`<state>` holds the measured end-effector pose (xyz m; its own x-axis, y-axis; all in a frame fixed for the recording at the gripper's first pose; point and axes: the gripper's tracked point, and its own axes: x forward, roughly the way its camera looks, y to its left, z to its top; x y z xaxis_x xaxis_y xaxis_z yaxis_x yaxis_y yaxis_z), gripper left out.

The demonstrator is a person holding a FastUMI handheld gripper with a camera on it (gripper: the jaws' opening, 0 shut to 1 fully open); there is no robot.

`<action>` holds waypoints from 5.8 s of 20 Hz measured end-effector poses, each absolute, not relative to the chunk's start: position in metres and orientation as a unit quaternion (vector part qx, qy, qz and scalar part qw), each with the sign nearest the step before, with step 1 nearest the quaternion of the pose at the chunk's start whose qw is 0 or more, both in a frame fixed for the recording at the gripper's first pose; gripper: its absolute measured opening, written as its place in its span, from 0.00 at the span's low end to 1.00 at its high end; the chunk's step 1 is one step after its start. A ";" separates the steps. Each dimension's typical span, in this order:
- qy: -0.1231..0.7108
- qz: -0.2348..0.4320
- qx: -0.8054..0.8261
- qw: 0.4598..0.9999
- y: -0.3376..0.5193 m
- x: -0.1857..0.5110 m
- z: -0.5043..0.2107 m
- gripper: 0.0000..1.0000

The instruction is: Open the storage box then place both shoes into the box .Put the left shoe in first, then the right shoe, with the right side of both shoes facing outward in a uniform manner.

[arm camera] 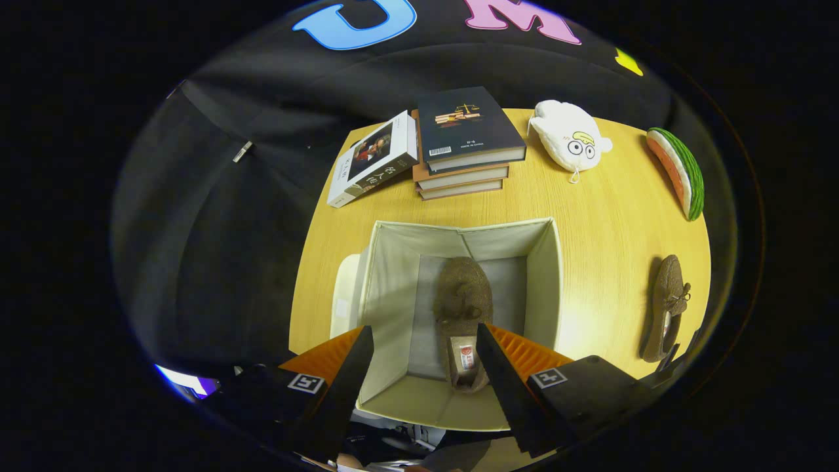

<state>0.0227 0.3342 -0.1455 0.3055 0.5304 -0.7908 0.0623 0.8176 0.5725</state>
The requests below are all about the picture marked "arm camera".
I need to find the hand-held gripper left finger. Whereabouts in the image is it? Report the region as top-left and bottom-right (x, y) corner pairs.
(210, 324), (376, 463)

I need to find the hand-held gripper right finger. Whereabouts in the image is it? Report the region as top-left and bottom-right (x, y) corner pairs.
(476, 323), (656, 458)

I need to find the brown fuzzy shoe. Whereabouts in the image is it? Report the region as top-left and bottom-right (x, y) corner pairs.
(433, 257), (494, 394)
(641, 254), (692, 363)

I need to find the beige fabric storage box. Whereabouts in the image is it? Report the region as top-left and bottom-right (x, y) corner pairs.
(330, 218), (564, 432)

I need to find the lit computer screen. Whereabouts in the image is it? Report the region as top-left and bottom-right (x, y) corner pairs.
(155, 364), (220, 399)

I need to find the white book with portrait cover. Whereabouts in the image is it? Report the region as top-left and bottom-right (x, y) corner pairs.
(326, 110), (419, 209)

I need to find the white plush toy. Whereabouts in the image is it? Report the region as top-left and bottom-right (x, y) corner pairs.
(528, 100), (614, 184)

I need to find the dark book with scales print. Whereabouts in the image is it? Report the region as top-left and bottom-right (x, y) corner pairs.
(417, 86), (527, 174)

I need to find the watermelon slice plush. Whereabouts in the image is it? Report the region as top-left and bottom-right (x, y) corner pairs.
(646, 127), (705, 222)

